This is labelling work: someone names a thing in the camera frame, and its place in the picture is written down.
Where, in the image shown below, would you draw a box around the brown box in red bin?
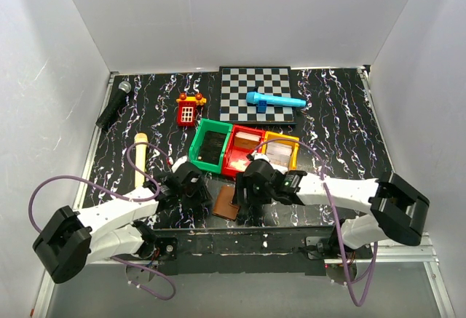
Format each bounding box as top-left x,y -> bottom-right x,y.
234,131 -> 261,150

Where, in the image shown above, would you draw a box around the brown leather card holder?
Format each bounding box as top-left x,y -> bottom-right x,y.
212,186 -> 240,220

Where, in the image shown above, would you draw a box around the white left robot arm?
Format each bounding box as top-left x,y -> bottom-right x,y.
33,158 -> 210,284

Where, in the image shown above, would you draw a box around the green plastic bin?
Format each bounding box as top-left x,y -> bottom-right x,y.
189,119 -> 233,174

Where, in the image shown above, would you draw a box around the red plastic bin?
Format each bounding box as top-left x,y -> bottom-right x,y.
221,124 -> 265,178

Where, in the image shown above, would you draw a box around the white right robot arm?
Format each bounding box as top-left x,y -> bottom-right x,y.
232,154 -> 430,258

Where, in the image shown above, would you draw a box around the beige toy microphone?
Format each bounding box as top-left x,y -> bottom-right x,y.
134,132 -> 149,188

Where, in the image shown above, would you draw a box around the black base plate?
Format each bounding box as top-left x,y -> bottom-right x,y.
156,226 -> 332,276

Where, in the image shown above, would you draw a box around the blue toy microphone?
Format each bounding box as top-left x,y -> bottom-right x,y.
246,92 -> 307,114

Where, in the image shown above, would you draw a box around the black microphone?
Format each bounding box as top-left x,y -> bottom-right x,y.
95,81 -> 132,130

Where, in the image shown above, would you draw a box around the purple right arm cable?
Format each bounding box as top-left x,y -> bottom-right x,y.
250,138 -> 379,307

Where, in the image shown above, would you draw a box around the black item in green bin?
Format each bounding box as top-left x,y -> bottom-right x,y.
197,130 -> 226,164

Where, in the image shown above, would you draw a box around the white cards in yellow bin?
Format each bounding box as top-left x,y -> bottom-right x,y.
266,141 -> 293,167

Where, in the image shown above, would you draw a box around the red toy phone booth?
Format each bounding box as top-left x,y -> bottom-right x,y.
176,92 -> 207,127

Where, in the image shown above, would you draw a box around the yellow plastic bin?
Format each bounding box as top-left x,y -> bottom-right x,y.
261,131 -> 299,170

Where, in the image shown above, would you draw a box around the black and white checkerboard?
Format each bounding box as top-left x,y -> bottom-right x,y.
218,66 -> 296,125

